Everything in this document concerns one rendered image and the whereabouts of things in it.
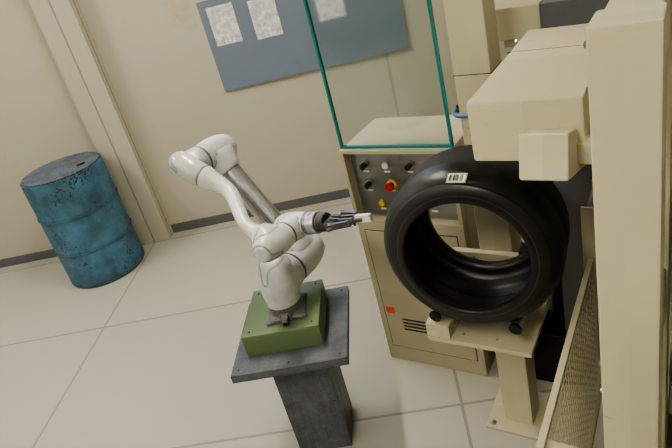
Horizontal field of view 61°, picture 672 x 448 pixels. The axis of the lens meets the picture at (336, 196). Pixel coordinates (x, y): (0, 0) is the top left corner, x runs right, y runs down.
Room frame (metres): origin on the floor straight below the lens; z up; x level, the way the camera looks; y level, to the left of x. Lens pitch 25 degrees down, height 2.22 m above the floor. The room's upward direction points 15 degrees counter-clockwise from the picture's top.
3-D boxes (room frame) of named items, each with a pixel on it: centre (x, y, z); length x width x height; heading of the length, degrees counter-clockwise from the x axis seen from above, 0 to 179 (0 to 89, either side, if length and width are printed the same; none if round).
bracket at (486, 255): (1.81, -0.55, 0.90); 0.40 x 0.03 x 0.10; 54
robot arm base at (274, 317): (2.07, 0.34, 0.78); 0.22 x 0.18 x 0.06; 177
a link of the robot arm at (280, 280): (2.10, 0.33, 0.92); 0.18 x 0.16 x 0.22; 142
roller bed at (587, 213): (1.62, -0.88, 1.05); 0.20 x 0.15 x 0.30; 144
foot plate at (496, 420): (1.88, -0.58, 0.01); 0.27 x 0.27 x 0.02; 54
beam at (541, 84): (1.39, -0.61, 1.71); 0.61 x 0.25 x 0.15; 144
